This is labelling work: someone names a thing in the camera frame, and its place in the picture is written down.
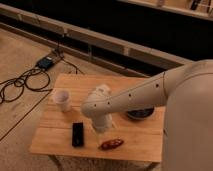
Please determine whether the red pepper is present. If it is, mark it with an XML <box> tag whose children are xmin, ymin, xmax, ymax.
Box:
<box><xmin>100</xmin><ymin>139</ymin><xmax>124</xmax><ymax>150</ymax></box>

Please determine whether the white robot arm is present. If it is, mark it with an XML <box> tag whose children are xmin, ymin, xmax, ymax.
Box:
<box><xmin>81</xmin><ymin>59</ymin><xmax>213</xmax><ymax>171</ymax></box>

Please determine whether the black power adapter box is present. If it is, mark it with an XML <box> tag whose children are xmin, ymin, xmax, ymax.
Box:
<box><xmin>36</xmin><ymin>57</ymin><xmax>54</xmax><ymax>71</ymax></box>

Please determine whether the black rectangular remote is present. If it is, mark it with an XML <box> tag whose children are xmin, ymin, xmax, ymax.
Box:
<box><xmin>72</xmin><ymin>122</ymin><xmax>84</xmax><ymax>147</ymax></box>

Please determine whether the black bowl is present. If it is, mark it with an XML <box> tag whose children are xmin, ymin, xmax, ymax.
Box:
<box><xmin>127</xmin><ymin>108</ymin><xmax>154</xmax><ymax>120</ymax></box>

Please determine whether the white sponge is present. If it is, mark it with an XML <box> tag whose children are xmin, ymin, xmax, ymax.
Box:
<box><xmin>95</xmin><ymin>84</ymin><xmax>111</xmax><ymax>95</ymax></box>

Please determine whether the wooden table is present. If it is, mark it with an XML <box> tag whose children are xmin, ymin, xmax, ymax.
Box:
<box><xmin>30</xmin><ymin>74</ymin><xmax>165</xmax><ymax>163</ymax></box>

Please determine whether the black cable bundle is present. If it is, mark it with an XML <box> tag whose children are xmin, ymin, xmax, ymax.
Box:
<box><xmin>0</xmin><ymin>36</ymin><xmax>84</xmax><ymax>105</ymax></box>

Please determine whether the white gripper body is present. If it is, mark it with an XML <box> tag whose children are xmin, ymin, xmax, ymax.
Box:
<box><xmin>92</xmin><ymin>114</ymin><xmax>112</xmax><ymax>133</ymax></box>

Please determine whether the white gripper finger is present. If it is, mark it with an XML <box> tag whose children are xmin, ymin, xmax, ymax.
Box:
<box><xmin>95</xmin><ymin>132</ymin><xmax>101</xmax><ymax>144</ymax></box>
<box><xmin>112</xmin><ymin>124</ymin><xmax>117</xmax><ymax>132</ymax></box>

